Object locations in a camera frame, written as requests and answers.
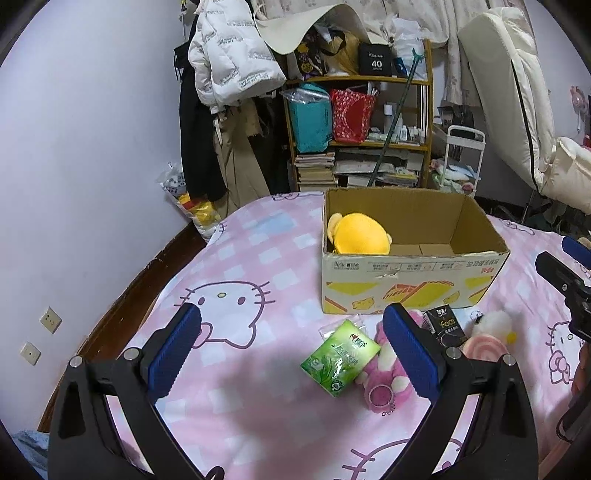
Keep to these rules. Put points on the floral curtain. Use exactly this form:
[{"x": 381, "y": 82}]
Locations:
[{"x": 438, "y": 27}]

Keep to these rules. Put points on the pink printed bed sheet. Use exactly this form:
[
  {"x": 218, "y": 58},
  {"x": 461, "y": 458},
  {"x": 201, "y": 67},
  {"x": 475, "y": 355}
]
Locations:
[{"x": 258, "y": 415}]

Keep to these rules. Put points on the pile of magazines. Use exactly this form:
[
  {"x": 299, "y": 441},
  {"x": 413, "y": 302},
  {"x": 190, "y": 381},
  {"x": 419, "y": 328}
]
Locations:
[{"x": 392, "y": 173}]

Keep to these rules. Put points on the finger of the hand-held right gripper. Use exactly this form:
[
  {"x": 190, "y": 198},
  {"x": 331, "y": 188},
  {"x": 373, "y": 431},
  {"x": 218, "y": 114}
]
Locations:
[
  {"x": 561, "y": 274},
  {"x": 578, "y": 249}
]

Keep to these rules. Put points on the green tissue pack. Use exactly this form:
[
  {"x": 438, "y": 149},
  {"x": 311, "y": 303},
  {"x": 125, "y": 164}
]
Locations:
[{"x": 339, "y": 360}]

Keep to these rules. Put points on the wooden shelf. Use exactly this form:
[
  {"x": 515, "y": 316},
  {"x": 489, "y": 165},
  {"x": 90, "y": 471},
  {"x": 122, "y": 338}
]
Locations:
[{"x": 427, "y": 92}]

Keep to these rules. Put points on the yellow plush toy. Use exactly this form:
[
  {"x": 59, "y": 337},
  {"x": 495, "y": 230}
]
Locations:
[{"x": 358, "y": 233}]

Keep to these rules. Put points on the white plush duck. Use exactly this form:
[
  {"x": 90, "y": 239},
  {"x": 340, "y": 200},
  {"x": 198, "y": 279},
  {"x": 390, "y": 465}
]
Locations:
[{"x": 495, "y": 323}]

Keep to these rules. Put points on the beige coat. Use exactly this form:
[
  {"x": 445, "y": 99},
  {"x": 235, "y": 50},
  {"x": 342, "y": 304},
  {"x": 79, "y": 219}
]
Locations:
[{"x": 240, "y": 161}]

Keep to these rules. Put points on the black coat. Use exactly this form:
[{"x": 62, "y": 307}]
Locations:
[{"x": 196, "y": 138}]

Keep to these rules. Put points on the clear plastic bag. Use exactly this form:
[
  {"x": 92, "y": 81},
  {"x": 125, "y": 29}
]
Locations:
[{"x": 330, "y": 328}]

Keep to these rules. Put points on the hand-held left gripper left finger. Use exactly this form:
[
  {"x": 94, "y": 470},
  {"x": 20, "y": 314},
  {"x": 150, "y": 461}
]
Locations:
[{"x": 178, "y": 350}]

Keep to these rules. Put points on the white plastic bag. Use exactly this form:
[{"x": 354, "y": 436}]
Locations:
[{"x": 408, "y": 41}]

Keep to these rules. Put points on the yellow brown bag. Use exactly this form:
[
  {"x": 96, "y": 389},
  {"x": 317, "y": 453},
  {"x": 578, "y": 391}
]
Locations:
[{"x": 344, "y": 53}]

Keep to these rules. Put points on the person's right hand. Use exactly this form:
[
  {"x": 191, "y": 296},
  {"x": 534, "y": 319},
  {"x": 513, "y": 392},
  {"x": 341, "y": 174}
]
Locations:
[{"x": 581, "y": 369}]

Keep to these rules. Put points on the white puffer jacket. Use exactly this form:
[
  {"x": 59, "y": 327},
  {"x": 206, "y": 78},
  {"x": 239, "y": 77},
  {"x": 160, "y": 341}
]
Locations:
[{"x": 231, "y": 50}]

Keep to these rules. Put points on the white wall outlet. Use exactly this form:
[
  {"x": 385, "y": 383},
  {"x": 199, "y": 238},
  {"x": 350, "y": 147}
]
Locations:
[
  {"x": 30, "y": 353},
  {"x": 50, "y": 319}
]

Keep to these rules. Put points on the white trolley cart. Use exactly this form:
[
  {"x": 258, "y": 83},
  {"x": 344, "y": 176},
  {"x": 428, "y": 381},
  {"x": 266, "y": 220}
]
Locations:
[{"x": 461, "y": 170}]

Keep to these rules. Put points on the red patterned bag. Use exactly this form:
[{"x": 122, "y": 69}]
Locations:
[{"x": 352, "y": 115}]

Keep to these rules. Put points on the plastic bag of toys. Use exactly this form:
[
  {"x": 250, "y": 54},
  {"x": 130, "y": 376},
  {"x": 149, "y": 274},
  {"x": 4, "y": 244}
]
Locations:
[{"x": 194, "y": 203}]

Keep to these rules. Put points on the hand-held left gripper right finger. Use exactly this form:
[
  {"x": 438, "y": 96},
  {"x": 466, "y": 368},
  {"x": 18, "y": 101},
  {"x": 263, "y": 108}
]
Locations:
[{"x": 411, "y": 355}]

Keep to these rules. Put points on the green pole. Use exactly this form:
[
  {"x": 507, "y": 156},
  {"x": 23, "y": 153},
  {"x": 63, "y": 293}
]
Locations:
[{"x": 395, "y": 120}]

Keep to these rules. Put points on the teal bag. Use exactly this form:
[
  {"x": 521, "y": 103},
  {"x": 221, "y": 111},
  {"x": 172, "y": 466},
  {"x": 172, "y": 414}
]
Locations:
[{"x": 311, "y": 122}]

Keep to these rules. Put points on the small black box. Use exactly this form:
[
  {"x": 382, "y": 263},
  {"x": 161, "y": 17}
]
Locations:
[{"x": 441, "y": 325}]

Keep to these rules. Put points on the row of toiletry bottles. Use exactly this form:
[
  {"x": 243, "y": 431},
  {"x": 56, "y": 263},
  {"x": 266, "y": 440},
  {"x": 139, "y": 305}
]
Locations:
[{"x": 408, "y": 134}]

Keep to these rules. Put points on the cream padded chair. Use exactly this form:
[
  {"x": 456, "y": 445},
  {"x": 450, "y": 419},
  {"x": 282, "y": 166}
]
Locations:
[{"x": 517, "y": 92}]

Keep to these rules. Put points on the stack of books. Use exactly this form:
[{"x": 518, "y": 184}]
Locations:
[{"x": 316, "y": 173}]

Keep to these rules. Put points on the cream wide-brim hat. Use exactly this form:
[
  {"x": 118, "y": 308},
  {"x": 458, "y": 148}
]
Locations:
[{"x": 288, "y": 27}]

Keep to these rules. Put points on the blue grey cloth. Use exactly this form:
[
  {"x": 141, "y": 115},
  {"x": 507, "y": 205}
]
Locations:
[{"x": 30, "y": 450}]

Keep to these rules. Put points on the printed cardboard box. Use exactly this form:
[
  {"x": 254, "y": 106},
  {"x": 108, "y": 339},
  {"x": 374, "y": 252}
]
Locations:
[{"x": 406, "y": 286}]

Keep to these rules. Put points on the pink plush toy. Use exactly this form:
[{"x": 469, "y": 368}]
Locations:
[{"x": 392, "y": 374}]

